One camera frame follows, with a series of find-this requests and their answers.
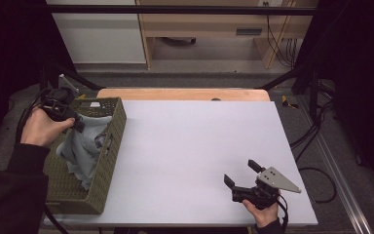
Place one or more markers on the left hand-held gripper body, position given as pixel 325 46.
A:
pixel 57 105

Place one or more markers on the white cabinet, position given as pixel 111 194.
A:
pixel 100 35

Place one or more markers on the yellow and black tape piece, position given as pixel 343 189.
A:
pixel 287 102

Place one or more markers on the light wooden desk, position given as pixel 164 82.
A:
pixel 207 22

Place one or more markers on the white table cover sheet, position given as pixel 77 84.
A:
pixel 188 156

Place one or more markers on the black curtain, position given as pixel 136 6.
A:
pixel 9 48
pixel 357 65

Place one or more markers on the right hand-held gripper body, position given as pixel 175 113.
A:
pixel 261 193

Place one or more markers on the light grey cloth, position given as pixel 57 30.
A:
pixel 81 152

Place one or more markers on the aluminium floor rail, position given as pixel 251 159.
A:
pixel 341 182

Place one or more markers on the black diagonal stand strut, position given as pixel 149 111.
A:
pixel 282 78
pixel 74 78

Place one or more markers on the wooden table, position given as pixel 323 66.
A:
pixel 175 94

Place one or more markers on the person's right hand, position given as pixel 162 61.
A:
pixel 265 216

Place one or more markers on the black horizontal frame bar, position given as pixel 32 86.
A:
pixel 175 9

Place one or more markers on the person's left hand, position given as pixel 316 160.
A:
pixel 40 130

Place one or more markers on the olive green woven basket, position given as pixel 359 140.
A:
pixel 105 169

